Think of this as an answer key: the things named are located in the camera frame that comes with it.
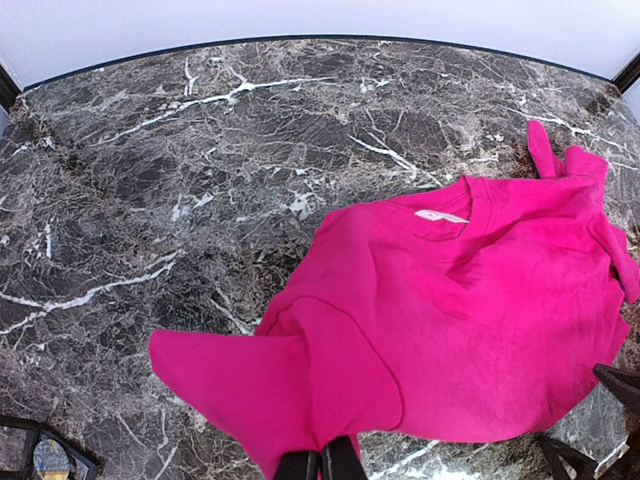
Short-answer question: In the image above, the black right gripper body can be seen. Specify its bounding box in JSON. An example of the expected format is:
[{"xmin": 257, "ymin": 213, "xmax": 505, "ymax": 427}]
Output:
[{"xmin": 537, "ymin": 364, "xmax": 639, "ymax": 480}]

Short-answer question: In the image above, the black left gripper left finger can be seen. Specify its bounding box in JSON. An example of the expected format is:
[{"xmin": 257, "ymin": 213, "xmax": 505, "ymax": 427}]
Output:
[{"xmin": 273, "ymin": 451, "xmax": 320, "ymax": 480}]

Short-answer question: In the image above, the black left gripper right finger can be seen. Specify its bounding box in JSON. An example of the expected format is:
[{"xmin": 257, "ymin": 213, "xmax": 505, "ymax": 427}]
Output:
[{"xmin": 322, "ymin": 436, "xmax": 368, "ymax": 480}]

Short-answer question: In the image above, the magenta t-shirt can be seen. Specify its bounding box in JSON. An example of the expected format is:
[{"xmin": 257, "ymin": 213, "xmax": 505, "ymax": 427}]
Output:
[{"xmin": 149, "ymin": 122, "xmax": 639, "ymax": 479}]

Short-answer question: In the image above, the black brooch display box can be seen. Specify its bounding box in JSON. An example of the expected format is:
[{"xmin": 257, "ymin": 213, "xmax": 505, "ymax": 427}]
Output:
[{"xmin": 1, "ymin": 415, "xmax": 102, "ymax": 479}]

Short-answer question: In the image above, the black right frame post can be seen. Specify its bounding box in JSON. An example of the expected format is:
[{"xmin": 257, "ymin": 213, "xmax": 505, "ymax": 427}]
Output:
[{"xmin": 612, "ymin": 55, "xmax": 640, "ymax": 94}]

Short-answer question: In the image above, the black frame post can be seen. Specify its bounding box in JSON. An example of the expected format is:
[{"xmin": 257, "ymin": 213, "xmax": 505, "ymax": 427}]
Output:
[
  {"xmin": 612, "ymin": 55, "xmax": 640, "ymax": 94},
  {"xmin": 0, "ymin": 66, "xmax": 21, "ymax": 111}
]

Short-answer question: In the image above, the black left frame post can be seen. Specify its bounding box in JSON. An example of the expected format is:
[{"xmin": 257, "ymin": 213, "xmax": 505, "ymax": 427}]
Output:
[{"xmin": 0, "ymin": 66, "xmax": 21, "ymax": 111}]

